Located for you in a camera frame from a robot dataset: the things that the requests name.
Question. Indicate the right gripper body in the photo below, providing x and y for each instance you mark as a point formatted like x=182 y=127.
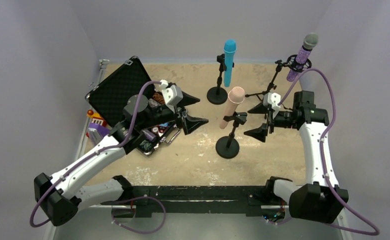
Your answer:
x=269 y=118

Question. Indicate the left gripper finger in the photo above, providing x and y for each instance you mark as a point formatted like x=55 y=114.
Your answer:
x=190 y=123
x=184 y=99

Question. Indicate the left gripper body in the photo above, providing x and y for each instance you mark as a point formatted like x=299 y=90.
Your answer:
x=182 y=115

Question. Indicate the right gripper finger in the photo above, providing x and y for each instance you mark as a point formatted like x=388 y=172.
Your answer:
x=259 y=133
x=258 y=109

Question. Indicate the pink microphone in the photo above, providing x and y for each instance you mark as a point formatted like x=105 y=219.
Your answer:
x=235 y=97

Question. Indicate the black round-base stand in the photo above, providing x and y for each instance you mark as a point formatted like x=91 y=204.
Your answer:
x=217 y=95
x=228 y=147

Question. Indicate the blue microphone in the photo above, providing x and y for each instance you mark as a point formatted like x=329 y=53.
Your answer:
x=229 y=50

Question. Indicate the purple glitter microphone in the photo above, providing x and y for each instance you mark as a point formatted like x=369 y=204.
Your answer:
x=299 y=62

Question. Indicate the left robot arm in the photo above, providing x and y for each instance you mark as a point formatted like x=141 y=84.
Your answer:
x=63 y=194

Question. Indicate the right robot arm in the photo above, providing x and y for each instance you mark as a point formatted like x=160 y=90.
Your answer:
x=316 y=200

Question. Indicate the black poker chip case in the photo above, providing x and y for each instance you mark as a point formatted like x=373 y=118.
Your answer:
x=114 y=99

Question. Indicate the purple toy box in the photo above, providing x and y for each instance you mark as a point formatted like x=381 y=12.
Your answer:
x=98 y=127

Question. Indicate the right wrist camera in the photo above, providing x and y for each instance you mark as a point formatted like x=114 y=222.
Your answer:
x=272 y=99

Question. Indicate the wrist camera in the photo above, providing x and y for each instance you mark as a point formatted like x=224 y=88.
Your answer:
x=172 y=94
x=272 y=99

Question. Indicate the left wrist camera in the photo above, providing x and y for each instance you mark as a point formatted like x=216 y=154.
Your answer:
x=172 y=94

